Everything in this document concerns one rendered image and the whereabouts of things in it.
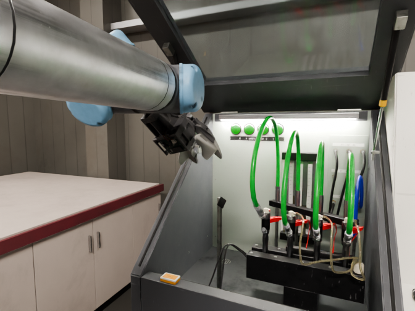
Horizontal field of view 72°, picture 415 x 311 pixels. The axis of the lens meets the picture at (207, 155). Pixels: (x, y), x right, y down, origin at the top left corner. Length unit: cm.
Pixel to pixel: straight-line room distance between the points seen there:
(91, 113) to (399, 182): 81
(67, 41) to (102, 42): 4
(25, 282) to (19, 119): 277
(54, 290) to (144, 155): 170
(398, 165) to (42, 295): 186
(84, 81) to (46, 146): 407
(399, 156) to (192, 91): 69
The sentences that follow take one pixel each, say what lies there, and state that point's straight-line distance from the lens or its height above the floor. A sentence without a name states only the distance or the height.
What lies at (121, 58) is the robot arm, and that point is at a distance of 30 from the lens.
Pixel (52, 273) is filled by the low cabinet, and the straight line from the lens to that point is 204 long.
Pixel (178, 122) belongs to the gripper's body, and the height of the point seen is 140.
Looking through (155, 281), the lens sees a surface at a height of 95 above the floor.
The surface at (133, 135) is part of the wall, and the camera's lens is 333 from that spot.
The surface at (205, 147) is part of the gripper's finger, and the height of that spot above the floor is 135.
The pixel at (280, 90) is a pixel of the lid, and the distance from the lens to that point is 112.
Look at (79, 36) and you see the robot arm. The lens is 26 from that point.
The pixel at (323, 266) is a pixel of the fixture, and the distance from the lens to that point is 97.
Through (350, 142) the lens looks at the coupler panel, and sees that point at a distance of 119.
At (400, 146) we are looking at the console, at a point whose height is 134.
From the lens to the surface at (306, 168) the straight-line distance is 117.
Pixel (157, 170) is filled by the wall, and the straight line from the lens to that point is 318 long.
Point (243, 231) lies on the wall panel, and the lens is 133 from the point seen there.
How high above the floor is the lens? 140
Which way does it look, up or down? 6 degrees down
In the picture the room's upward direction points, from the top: straight up
